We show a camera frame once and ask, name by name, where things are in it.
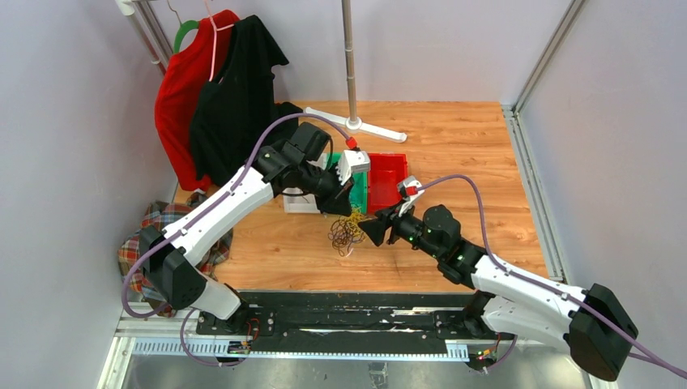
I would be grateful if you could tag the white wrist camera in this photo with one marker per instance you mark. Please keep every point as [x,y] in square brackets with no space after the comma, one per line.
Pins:
[350,163]
[409,189]

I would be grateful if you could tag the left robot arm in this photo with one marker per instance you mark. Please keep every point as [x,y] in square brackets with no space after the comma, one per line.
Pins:
[171,256]

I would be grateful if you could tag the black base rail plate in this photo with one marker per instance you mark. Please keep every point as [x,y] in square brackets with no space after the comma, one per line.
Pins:
[394,324]

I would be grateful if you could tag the plaid flannel shirt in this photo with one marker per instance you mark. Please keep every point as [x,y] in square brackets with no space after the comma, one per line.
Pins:
[159,215]

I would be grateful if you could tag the white clothes rack pole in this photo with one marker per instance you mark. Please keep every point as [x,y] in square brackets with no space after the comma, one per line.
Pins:
[145,22]

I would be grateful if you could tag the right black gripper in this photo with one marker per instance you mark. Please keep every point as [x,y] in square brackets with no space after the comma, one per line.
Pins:
[376,228]

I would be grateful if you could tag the green plastic bin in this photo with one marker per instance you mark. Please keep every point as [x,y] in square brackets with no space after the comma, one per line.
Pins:
[359,192]

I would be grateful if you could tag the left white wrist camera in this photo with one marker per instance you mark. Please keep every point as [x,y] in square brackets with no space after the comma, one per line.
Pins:
[350,163]

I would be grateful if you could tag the red plastic bin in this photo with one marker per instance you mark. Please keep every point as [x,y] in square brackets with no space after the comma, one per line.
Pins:
[387,170]

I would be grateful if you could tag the pink clothes hanger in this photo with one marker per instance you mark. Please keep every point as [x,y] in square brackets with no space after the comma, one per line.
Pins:
[216,29]

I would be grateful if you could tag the white plastic bin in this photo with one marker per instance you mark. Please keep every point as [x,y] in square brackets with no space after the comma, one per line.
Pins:
[297,201]

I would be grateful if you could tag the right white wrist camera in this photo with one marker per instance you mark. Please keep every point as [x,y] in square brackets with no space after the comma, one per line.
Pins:
[409,189]

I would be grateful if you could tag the aluminium corner frame post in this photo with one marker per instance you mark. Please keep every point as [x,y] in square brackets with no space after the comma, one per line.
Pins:
[560,32]

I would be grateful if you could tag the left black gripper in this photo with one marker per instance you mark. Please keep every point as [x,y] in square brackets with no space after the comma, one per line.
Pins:
[338,203]

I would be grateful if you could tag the white stand with pole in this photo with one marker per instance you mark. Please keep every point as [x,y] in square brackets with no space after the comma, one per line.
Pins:
[353,123]

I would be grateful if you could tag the black shirt on hanger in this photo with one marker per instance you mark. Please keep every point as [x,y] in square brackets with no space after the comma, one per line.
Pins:
[238,104]

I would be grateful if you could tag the green clothes hanger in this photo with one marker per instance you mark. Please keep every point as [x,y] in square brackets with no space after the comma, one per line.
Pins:
[184,29]

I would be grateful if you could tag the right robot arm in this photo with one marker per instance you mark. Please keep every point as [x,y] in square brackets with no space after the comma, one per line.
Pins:
[591,325]

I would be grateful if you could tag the red shirt on hanger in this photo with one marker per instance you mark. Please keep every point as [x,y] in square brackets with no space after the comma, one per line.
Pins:
[178,95]

